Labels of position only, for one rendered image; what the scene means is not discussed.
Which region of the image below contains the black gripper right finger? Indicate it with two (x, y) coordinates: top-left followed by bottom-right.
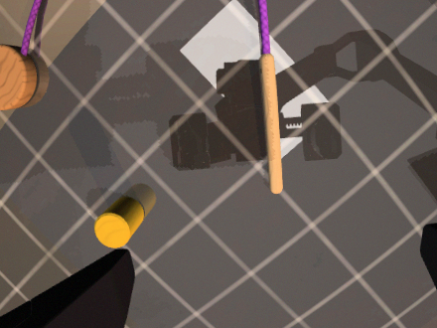
(420, 224), (437, 288)

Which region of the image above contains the yellow cylinder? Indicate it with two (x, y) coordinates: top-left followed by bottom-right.
(94, 197), (143, 247)

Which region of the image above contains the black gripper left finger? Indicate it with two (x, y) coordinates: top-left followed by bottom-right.
(0, 248), (135, 328)

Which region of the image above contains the round wooden button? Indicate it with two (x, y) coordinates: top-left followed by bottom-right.
(0, 44), (37, 109)

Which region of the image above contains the light wooden stick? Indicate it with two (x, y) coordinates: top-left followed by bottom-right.
(21, 0), (283, 193)

